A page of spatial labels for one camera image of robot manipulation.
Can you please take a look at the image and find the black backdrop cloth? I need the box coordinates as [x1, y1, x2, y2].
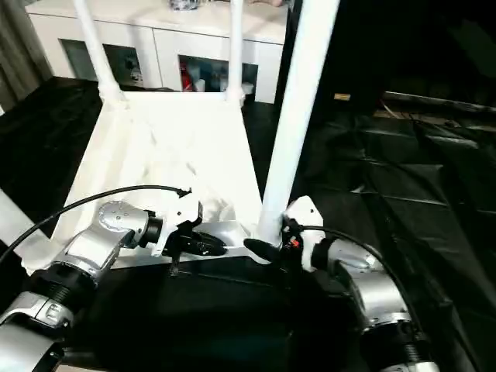
[274, 0, 496, 113]

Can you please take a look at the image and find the white glass-door cabinet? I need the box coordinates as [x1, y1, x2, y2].
[26, 0, 290, 105]

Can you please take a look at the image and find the black work mat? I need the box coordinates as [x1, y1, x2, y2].
[0, 75, 496, 372]

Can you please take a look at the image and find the grey patterned ornament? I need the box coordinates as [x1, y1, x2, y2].
[168, 0, 201, 12]

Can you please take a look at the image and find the white plastic table top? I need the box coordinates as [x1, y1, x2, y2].
[21, 91, 286, 272]

